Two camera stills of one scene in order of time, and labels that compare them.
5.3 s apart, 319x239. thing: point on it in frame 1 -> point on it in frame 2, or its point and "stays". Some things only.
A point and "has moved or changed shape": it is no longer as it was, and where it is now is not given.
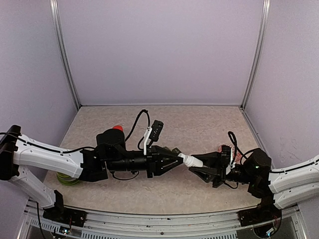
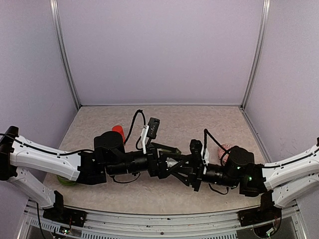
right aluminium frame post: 265,17 stays
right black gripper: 214,158 -> 197,169
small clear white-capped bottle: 191,160 has moved or changed shape
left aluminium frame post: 54,8 stays
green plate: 66,179 stays
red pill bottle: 118,127 stays
